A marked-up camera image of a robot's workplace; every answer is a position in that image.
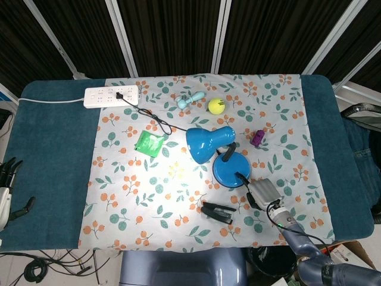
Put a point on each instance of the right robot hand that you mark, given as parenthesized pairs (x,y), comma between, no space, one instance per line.
(263,192)

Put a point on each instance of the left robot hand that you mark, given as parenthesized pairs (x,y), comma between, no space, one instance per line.
(9,181)

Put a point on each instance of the blue desk lamp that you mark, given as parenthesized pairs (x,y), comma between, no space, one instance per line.
(218,153)

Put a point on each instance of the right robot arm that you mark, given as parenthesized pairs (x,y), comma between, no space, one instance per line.
(306,241)

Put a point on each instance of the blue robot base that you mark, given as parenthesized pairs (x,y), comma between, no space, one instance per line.
(181,268)

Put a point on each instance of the teal table cover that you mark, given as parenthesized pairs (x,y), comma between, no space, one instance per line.
(50,167)

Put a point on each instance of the black stapler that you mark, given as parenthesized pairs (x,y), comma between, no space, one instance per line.
(218,211)

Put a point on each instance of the purple toy block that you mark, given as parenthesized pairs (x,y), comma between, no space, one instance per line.
(257,138)

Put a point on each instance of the black waste bin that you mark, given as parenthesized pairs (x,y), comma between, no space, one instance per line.
(271,259)

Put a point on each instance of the floral tablecloth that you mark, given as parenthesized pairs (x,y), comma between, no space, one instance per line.
(196,178)

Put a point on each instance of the yellow tennis ball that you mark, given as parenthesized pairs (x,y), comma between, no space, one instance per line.
(216,106)

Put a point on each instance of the cardboard box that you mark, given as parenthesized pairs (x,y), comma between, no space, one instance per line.
(352,253)

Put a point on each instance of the black chair with jeans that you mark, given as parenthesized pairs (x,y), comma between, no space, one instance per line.
(361,143)

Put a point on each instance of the green foil packet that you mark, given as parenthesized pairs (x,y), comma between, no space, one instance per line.
(149,144)

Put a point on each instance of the white power strip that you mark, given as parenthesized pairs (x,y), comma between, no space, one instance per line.
(111,96)

